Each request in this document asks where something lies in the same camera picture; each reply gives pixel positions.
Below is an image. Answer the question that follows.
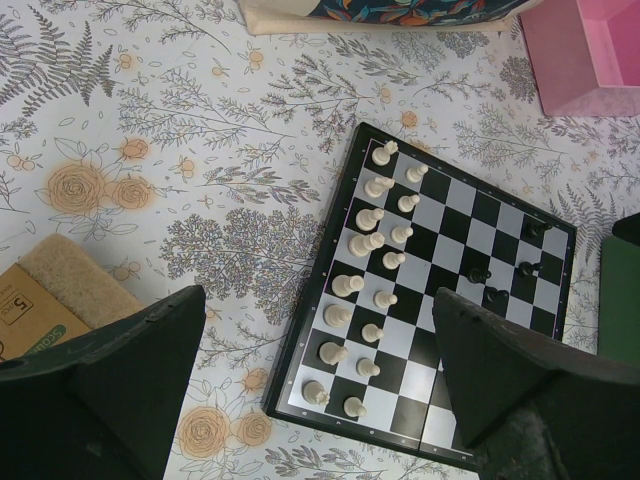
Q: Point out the white knight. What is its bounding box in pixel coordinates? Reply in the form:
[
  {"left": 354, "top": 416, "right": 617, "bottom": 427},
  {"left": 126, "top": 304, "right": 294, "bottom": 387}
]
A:
[
  {"left": 318, "top": 342, "right": 349, "bottom": 365},
  {"left": 364, "top": 177, "right": 395, "bottom": 198}
]

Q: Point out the white knight near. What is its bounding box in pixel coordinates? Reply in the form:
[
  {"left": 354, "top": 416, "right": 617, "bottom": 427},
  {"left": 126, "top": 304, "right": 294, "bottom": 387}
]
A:
[{"left": 318, "top": 342, "right": 349, "bottom": 365}]

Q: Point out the black pawn on board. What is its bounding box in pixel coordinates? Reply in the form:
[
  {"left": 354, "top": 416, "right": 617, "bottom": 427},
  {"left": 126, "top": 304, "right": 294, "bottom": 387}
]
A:
[
  {"left": 517, "top": 261, "right": 542, "bottom": 277},
  {"left": 522, "top": 223, "right": 553, "bottom": 239},
  {"left": 483, "top": 286, "right": 509, "bottom": 303},
  {"left": 466, "top": 267, "right": 492, "bottom": 284}
]

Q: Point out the floral table mat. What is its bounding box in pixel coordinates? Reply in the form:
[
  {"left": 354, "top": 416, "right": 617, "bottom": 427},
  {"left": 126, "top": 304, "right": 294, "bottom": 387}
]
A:
[{"left": 1, "top": 1, "right": 639, "bottom": 479}]

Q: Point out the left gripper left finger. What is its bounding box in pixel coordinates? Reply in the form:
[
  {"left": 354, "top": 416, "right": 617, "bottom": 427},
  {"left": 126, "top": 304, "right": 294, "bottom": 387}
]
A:
[{"left": 1, "top": 285, "right": 205, "bottom": 479}]

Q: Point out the pink plastic box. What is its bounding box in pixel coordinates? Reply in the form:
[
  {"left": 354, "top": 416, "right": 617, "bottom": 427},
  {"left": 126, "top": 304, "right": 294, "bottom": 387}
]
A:
[{"left": 520, "top": 0, "right": 639, "bottom": 117}]

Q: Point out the white rook near corner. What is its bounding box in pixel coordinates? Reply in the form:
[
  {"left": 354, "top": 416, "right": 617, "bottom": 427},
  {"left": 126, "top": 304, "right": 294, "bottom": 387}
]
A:
[{"left": 302, "top": 381, "right": 330, "bottom": 406}]

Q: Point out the white bishop near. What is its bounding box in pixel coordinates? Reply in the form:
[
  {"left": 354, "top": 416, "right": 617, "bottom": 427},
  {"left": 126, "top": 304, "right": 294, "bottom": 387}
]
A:
[{"left": 323, "top": 304, "right": 353, "bottom": 328}]

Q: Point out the white rook corner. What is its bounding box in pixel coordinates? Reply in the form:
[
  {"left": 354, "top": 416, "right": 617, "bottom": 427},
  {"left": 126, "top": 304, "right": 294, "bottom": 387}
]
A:
[
  {"left": 302, "top": 381, "right": 330, "bottom": 406},
  {"left": 372, "top": 141, "right": 398, "bottom": 166}
]

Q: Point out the black and white chessboard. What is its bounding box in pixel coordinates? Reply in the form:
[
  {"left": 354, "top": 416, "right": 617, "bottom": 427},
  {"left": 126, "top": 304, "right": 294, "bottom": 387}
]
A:
[{"left": 265, "top": 123, "right": 576, "bottom": 470}]

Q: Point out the white queen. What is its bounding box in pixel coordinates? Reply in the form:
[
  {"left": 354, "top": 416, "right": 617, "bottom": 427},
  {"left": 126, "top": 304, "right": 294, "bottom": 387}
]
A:
[{"left": 348, "top": 232, "right": 385, "bottom": 257}]

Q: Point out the green plastic tray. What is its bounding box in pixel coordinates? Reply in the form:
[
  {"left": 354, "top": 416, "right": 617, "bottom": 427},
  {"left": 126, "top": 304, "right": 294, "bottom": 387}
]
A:
[{"left": 598, "top": 213, "right": 640, "bottom": 367}]

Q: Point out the white king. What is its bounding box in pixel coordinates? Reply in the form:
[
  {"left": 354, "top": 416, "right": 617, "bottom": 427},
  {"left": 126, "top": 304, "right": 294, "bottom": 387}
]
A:
[{"left": 331, "top": 274, "right": 364, "bottom": 298}]

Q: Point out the cream canvas tote bag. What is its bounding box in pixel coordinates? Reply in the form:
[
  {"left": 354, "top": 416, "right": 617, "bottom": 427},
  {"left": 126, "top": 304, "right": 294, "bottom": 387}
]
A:
[{"left": 239, "top": 1, "right": 539, "bottom": 35}]

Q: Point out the white knight far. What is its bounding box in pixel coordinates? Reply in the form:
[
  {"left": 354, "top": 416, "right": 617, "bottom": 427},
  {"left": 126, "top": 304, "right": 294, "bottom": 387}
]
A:
[{"left": 364, "top": 177, "right": 395, "bottom": 198}]

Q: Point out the white bishop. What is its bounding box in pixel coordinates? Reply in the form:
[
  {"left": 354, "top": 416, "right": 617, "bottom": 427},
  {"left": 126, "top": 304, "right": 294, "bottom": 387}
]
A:
[
  {"left": 355, "top": 208, "right": 385, "bottom": 231},
  {"left": 323, "top": 304, "right": 353, "bottom": 328}
]

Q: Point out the white bishop far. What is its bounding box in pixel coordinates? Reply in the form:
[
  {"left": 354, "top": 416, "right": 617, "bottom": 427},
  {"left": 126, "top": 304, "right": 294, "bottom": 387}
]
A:
[{"left": 355, "top": 208, "right": 385, "bottom": 231}]

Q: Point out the white rook far corner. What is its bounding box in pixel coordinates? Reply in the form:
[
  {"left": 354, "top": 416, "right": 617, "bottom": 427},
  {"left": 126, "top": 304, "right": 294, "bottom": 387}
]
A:
[{"left": 372, "top": 141, "right": 398, "bottom": 166}]

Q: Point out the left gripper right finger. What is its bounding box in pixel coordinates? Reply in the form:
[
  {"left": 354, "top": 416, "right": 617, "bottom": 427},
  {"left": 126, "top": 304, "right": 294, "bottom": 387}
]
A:
[{"left": 433, "top": 288, "right": 639, "bottom": 479}]

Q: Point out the white pawn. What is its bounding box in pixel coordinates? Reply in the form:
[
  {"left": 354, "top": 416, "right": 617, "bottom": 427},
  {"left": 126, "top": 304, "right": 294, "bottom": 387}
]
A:
[
  {"left": 390, "top": 226, "right": 414, "bottom": 244},
  {"left": 397, "top": 194, "right": 420, "bottom": 213},
  {"left": 405, "top": 164, "right": 429, "bottom": 183},
  {"left": 373, "top": 291, "right": 398, "bottom": 309},
  {"left": 356, "top": 358, "right": 381, "bottom": 377},
  {"left": 382, "top": 252, "right": 406, "bottom": 270},
  {"left": 361, "top": 324, "right": 385, "bottom": 343},
  {"left": 343, "top": 396, "right": 367, "bottom": 418}
]

